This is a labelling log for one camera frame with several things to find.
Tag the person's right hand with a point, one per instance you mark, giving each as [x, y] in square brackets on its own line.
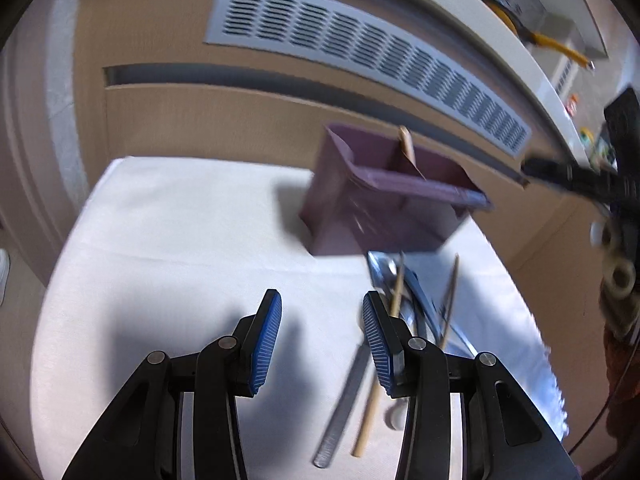
[617, 270]

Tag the beige wooden cabinet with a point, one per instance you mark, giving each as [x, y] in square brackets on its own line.
[200, 120]

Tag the white sneaker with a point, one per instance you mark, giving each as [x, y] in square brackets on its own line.
[4, 275]

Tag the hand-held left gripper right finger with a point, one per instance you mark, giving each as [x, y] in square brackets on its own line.
[377, 345]

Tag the long grey vent grille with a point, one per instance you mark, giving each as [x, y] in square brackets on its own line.
[350, 35]

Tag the orange bottle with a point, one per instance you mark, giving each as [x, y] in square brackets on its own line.
[574, 104]

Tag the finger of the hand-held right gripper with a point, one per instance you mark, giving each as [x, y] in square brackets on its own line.
[560, 172]

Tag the white ceramic spoon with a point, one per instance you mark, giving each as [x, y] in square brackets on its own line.
[392, 417]

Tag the metal spoon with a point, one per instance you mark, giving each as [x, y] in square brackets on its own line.
[425, 310]

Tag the yellow capped jar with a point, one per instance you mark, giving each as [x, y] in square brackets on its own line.
[586, 139]

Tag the grey stone countertop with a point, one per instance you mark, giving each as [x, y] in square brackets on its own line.
[450, 5]

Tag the purple plastic utensil holder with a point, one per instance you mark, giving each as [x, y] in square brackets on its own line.
[350, 200]

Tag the small grey vent grille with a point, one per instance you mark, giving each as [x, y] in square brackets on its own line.
[562, 77]

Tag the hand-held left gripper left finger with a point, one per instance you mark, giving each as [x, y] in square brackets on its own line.
[265, 345]

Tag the yellow frying pan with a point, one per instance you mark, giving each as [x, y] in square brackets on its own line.
[560, 47]

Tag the white tablecloth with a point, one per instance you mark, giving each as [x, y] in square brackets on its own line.
[175, 260]

